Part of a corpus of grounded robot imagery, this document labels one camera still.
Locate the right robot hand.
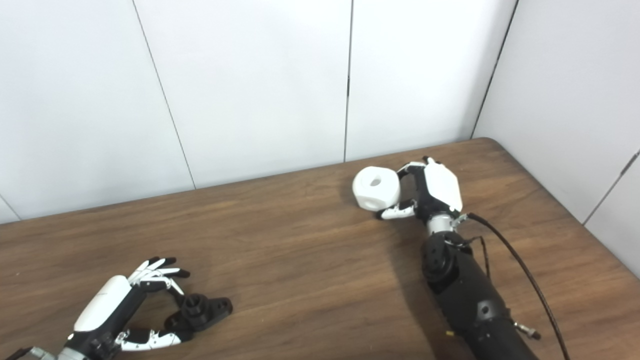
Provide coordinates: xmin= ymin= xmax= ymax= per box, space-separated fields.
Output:
xmin=376 ymin=156 xmax=464 ymax=222

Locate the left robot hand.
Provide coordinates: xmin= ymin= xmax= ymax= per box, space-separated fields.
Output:
xmin=64 ymin=256 xmax=192 ymax=360

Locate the round white piece with holes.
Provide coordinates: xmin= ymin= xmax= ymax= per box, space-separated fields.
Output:
xmin=352 ymin=166 xmax=402 ymax=211

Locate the black holder with post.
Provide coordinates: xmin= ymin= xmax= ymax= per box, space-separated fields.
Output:
xmin=164 ymin=294 xmax=234 ymax=343

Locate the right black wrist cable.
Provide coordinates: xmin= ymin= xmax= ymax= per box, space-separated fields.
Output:
xmin=452 ymin=212 xmax=571 ymax=360

